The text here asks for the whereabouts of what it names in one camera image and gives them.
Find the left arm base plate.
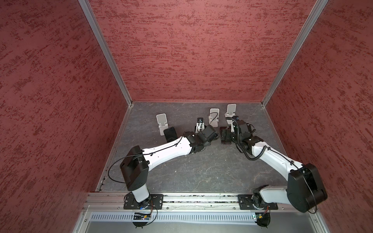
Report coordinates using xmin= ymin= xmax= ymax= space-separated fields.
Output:
xmin=123 ymin=193 xmax=164 ymax=210

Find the white stand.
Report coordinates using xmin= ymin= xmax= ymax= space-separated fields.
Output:
xmin=156 ymin=113 xmax=169 ymax=136
xmin=208 ymin=108 xmax=220 ymax=128
xmin=224 ymin=104 xmax=237 ymax=117

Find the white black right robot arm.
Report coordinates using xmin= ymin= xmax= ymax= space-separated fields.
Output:
xmin=220 ymin=116 xmax=328 ymax=214

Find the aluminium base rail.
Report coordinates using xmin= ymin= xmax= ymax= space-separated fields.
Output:
xmin=83 ymin=192 xmax=298 ymax=213

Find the aluminium corner post left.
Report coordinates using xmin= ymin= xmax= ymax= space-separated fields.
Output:
xmin=78 ymin=0 xmax=133 ymax=107

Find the left small circuit board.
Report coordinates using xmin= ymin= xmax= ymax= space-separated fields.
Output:
xmin=134 ymin=213 xmax=152 ymax=221

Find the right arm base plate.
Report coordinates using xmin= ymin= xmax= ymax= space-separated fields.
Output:
xmin=238 ymin=194 xmax=278 ymax=211

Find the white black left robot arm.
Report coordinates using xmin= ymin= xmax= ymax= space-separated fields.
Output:
xmin=119 ymin=125 xmax=219 ymax=205

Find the aluminium corner post right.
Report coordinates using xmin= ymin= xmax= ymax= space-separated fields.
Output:
xmin=261 ymin=0 xmax=328 ymax=108

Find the right small circuit board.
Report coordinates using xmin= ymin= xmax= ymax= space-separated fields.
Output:
xmin=255 ymin=213 xmax=271 ymax=222

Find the small circuit board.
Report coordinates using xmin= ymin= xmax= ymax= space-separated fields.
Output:
xmin=134 ymin=213 xmax=152 ymax=221
xmin=255 ymin=213 xmax=271 ymax=222

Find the black phone table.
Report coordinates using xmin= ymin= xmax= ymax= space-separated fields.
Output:
xmin=163 ymin=127 xmax=178 ymax=143

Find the aluminium corner post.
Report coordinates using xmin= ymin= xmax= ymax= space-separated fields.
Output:
xmin=261 ymin=0 xmax=328 ymax=108
xmin=78 ymin=0 xmax=133 ymax=107

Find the white slotted cable duct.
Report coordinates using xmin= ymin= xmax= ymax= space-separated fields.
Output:
xmin=89 ymin=212 xmax=257 ymax=225

